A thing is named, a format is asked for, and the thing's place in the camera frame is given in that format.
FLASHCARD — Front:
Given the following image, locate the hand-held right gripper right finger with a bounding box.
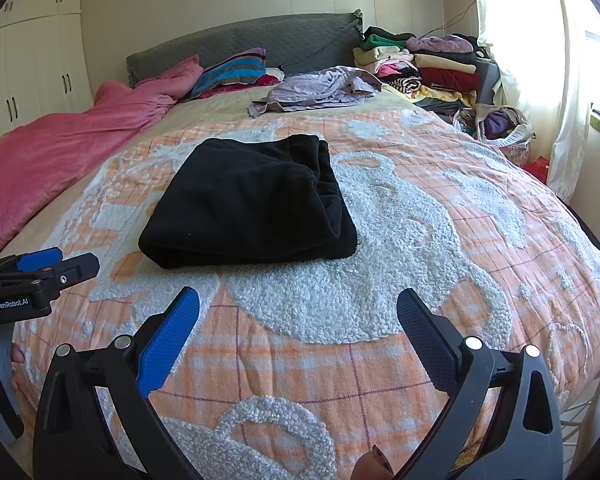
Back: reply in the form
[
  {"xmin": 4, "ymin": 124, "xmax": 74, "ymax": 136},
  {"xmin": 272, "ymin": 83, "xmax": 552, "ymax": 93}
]
[{"xmin": 396, "ymin": 287, "xmax": 565, "ymax": 480}]

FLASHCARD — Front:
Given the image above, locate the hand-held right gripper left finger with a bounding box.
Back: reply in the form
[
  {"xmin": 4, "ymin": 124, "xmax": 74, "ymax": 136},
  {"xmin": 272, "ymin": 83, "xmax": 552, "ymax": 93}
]
[{"xmin": 32, "ymin": 286, "xmax": 201, "ymax": 480}]

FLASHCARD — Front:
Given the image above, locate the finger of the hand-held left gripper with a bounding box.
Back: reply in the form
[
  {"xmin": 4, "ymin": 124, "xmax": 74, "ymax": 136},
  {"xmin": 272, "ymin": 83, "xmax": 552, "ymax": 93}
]
[
  {"xmin": 46, "ymin": 252, "xmax": 101, "ymax": 286},
  {"xmin": 0, "ymin": 246, "xmax": 64, "ymax": 274}
]

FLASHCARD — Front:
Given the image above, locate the black sweater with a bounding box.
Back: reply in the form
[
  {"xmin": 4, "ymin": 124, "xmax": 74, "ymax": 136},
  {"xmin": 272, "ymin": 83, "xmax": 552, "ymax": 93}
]
[{"xmin": 138, "ymin": 134, "xmax": 358, "ymax": 270}]

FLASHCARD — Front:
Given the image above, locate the bag of clothes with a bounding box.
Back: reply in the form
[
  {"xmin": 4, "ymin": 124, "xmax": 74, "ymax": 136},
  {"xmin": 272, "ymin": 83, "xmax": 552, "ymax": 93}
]
[{"xmin": 452, "ymin": 104, "xmax": 536, "ymax": 161}]

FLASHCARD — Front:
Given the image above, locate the pile of folded clothes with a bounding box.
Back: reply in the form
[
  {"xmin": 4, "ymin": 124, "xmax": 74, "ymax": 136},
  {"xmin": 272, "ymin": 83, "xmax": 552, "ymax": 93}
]
[{"xmin": 352, "ymin": 26, "xmax": 486, "ymax": 108}]

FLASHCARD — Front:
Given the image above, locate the person's left hand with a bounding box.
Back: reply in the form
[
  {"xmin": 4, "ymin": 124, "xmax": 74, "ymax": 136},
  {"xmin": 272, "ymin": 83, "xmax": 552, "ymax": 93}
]
[{"xmin": 10, "ymin": 342, "xmax": 27, "ymax": 393}]

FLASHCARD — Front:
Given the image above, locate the person's right hand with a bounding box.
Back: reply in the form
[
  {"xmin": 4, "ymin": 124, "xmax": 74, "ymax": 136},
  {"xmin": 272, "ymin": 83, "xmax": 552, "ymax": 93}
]
[{"xmin": 352, "ymin": 443, "xmax": 396, "ymax": 480}]

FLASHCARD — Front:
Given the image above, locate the orange white checked blanket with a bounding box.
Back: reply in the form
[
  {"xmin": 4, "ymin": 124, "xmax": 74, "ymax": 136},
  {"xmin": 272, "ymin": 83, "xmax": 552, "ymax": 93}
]
[{"xmin": 10, "ymin": 107, "xmax": 600, "ymax": 480}]

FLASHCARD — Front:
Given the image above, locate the pink duvet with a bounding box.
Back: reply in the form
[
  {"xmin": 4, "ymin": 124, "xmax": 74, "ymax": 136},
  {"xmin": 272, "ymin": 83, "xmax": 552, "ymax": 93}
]
[{"xmin": 0, "ymin": 55, "xmax": 203, "ymax": 266}]

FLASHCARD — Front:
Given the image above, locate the white wardrobe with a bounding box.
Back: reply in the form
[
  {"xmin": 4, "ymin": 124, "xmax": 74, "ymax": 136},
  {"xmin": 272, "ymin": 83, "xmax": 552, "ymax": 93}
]
[{"xmin": 0, "ymin": 0, "xmax": 93, "ymax": 148}]

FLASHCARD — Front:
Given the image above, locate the small red item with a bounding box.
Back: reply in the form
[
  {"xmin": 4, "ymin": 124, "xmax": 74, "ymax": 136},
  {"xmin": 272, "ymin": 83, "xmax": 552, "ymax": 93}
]
[{"xmin": 522, "ymin": 156, "xmax": 551, "ymax": 184}]

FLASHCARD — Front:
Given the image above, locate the beige bed sheet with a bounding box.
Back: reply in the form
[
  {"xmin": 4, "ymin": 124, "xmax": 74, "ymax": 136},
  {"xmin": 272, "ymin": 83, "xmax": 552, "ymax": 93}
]
[{"xmin": 0, "ymin": 82, "xmax": 431, "ymax": 261}]

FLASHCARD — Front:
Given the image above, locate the striped blue pillow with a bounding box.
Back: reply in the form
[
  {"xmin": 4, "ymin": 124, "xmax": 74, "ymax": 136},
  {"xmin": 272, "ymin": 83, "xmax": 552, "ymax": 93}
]
[{"xmin": 190, "ymin": 48, "xmax": 267, "ymax": 100}]

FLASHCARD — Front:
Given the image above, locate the magenta cloth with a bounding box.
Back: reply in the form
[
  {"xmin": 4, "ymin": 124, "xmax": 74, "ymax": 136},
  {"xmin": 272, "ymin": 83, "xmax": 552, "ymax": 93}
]
[{"xmin": 200, "ymin": 74, "xmax": 282, "ymax": 99}]

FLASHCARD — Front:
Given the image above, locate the dark grey box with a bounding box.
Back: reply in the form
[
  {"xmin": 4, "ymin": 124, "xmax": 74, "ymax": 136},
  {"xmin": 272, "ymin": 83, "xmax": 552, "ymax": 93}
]
[{"xmin": 475, "ymin": 57, "xmax": 502, "ymax": 107}]

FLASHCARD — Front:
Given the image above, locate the lilac crumpled garment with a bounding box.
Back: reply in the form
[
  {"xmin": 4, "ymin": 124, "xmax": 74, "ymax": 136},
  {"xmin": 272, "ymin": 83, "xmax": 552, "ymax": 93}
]
[{"xmin": 249, "ymin": 66, "xmax": 383, "ymax": 118}]

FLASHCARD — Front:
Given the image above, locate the white curtain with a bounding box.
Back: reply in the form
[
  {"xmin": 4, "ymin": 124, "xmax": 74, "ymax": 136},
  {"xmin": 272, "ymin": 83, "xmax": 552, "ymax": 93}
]
[{"xmin": 470, "ymin": 0, "xmax": 600, "ymax": 206}]

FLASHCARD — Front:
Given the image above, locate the grey quilted headboard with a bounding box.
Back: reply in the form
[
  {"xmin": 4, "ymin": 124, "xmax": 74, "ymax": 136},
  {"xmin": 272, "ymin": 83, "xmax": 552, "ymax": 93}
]
[{"xmin": 126, "ymin": 9, "xmax": 363, "ymax": 86}]

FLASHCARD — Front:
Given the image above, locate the thin red cable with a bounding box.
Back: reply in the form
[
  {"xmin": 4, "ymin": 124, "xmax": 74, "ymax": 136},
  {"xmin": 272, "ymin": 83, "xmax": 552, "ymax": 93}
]
[{"xmin": 429, "ymin": 0, "xmax": 477, "ymax": 37}]

